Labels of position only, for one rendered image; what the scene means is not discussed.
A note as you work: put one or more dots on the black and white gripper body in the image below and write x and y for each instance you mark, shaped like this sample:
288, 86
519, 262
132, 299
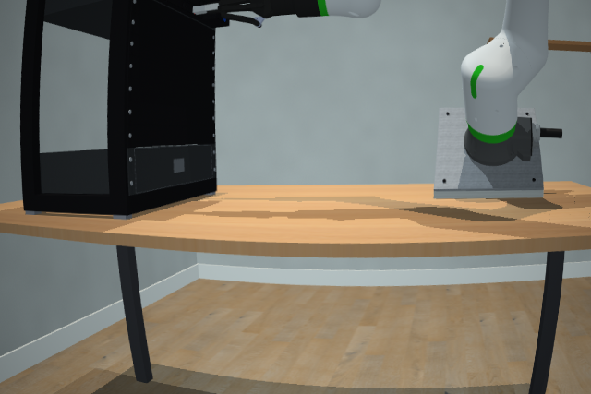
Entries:
274, 8

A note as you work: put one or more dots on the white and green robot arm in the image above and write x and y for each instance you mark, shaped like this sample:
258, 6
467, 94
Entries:
492, 76

